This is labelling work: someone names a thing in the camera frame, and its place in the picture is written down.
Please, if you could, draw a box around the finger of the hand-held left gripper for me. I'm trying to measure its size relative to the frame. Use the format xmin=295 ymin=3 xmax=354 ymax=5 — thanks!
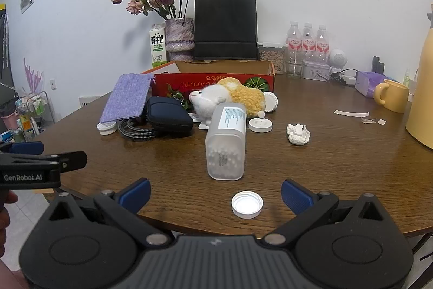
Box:
xmin=0 ymin=141 xmax=45 ymax=156
xmin=0 ymin=151 xmax=87 ymax=172

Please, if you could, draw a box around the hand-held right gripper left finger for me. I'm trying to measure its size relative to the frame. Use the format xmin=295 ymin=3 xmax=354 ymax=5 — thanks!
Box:
xmin=42 ymin=178 xmax=175 ymax=249

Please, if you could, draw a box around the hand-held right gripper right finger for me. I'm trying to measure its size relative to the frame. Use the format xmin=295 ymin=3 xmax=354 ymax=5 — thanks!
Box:
xmin=260 ymin=179 xmax=395 ymax=249

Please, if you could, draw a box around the white ribbed jar lid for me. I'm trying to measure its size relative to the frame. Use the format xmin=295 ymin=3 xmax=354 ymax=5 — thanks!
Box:
xmin=97 ymin=121 xmax=118 ymax=135

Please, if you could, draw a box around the grey braided cable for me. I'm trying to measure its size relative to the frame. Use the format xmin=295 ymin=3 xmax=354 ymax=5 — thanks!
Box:
xmin=117 ymin=118 xmax=159 ymax=141

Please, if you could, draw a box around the white round disc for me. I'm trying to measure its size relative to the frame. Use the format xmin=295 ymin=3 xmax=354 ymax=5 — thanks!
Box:
xmin=263 ymin=91 xmax=279 ymax=113
xmin=248 ymin=117 xmax=273 ymax=133

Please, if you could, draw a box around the purple cloth pouch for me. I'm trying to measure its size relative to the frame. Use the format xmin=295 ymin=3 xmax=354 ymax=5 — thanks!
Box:
xmin=100 ymin=73 xmax=155 ymax=124

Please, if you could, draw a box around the clear cotton swab container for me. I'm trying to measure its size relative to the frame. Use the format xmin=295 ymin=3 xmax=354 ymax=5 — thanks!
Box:
xmin=205 ymin=103 xmax=247 ymax=181

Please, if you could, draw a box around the white yellow plush sheep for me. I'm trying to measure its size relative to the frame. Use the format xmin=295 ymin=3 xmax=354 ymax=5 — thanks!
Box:
xmin=189 ymin=77 xmax=266 ymax=123

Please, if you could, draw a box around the red cardboard box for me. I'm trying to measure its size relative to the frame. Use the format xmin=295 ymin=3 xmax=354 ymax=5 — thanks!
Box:
xmin=142 ymin=60 xmax=276 ymax=107

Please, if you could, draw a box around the person's left hand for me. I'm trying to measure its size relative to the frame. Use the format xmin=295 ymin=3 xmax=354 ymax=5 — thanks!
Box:
xmin=0 ymin=190 xmax=19 ymax=254

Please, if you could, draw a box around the white ribbed bottle cap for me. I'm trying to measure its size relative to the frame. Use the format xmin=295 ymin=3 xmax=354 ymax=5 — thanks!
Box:
xmin=231 ymin=191 xmax=264 ymax=219

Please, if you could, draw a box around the wooden desk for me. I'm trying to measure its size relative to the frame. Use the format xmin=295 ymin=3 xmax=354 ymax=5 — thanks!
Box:
xmin=32 ymin=60 xmax=433 ymax=239

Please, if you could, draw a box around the crumpled white tissue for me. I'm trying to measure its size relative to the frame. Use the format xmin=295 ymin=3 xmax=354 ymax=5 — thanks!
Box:
xmin=286 ymin=123 xmax=311 ymax=145

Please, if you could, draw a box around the purple feather decoration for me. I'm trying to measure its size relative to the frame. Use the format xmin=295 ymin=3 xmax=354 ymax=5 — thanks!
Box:
xmin=23 ymin=57 xmax=45 ymax=95

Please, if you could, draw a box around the white paper strip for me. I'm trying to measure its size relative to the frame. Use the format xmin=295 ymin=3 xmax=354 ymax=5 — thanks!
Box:
xmin=334 ymin=109 xmax=370 ymax=118

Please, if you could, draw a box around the red artificial rose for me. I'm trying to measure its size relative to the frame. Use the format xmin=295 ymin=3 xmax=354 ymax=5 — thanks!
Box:
xmin=166 ymin=82 xmax=190 ymax=110

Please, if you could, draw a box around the pale tin box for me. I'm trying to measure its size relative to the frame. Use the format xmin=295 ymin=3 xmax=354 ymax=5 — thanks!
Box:
xmin=302 ymin=60 xmax=331 ymax=82

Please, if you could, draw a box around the clear glass cup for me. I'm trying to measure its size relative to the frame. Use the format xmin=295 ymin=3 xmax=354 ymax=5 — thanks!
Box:
xmin=286 ymin=50 xmax=307 ymax=79

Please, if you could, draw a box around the white power strip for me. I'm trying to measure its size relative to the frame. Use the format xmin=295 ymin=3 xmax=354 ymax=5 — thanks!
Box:
xmin=330 ymin=70 xmax=359 ymax=86

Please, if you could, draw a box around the purple tissue pack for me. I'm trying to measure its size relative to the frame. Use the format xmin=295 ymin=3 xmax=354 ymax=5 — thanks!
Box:
xmin=355 ymin=70 xmax=389 ymax=98

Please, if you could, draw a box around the clear snack storage container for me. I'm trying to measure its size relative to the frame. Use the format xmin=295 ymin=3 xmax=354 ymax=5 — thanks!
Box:
xmin=258 ymin=42 xmax=288 ymax=74

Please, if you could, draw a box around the yellow mug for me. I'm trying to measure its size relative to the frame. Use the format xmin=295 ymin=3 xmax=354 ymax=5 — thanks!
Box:
xmin=374 ymin=79 xmax=411 ymax=113

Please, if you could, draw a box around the white green milk carton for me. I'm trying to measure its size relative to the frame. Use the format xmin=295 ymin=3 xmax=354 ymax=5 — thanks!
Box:
xmin=149 ymin=23 xmax=167 ymax=69

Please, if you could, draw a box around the white round robot gadget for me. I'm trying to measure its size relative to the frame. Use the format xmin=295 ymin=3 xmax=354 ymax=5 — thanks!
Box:
xmin=329 ymin=48 xmax=349 ymax=74

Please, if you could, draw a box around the clear water bottle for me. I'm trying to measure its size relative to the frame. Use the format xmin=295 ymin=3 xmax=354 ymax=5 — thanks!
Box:
xmin=315 ymin=24 xmax=330 ymax=63
xmin=286 ymin=21 xmax=303 ymax=64
xmin=301 ymin=22 xmax=317 ymax=63

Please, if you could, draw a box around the yellow thermos jug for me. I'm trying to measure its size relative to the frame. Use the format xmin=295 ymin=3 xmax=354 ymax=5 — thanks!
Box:
xmin=405 ymin=4 xmax=433 ymax=150

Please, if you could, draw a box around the purple ceramic vase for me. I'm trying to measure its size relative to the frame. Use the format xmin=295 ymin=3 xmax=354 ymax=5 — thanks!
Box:
xmin=165 ymin=17 xmax=195 ymax=62

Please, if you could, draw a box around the black paper bag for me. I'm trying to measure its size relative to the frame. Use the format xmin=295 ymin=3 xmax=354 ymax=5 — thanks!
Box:
xmin=193 ymin=0 xmax=258 ymax=61

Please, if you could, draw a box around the wire storage trolley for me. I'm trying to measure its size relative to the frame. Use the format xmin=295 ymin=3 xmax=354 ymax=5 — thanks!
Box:
xmin=0 ymin=91 xmax=56 ymax=144

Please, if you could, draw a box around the white wall vent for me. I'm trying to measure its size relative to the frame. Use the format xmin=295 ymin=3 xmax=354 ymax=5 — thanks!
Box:
xmin=79 ymin=95 xmax=102 ymax=107

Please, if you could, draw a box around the dark wall panel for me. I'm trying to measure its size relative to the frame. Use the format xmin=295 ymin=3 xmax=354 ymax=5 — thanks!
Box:
xmin=0 ymin=3 xmax=16 ymax=96

